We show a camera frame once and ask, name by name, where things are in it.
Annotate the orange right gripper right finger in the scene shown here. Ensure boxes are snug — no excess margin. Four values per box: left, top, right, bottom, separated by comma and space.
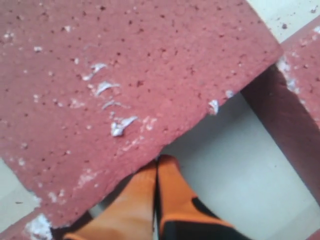
157, 154, 234, 240

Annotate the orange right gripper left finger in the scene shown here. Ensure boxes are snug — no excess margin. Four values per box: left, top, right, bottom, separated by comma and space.
63, 164, 157, 240

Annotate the red brick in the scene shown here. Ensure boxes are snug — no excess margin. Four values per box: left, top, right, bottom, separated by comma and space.
241, 17, 320, 201
0, 208, 93, 240
0, 0, 282, 228

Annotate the red brick top back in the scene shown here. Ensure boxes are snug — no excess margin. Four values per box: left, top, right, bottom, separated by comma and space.
0, 0, 282, 228

